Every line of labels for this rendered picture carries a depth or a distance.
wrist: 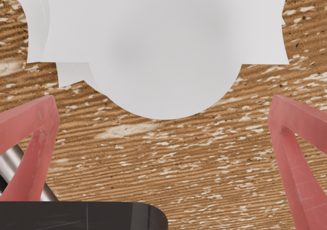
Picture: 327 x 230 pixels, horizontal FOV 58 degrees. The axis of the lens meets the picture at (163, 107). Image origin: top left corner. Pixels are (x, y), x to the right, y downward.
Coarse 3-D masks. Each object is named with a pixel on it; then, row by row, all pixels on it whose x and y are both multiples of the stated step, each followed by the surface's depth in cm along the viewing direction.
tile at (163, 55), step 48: (48, 0) 13; (96, 0) 13; (144, 0) 13; (192, 0) 13; (240, 0) 13; (48, 48) 15; (96, 48) 15; (144, 48) 15; (192, 48) 15; (240, 48) 15; (144, 96) 16; (192, 96) 16
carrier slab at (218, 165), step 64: (0, 0) 16; (320, 0) 17; (0, 64) 19; (256, 64) 19; (320, 64) 19; (64, 128) 22; (128, 128) 22; (192, 128) 22; (256, 128) 22; (64, 192) 26; (128, 192) 26; (192, 192) 27; (256, 192) 27
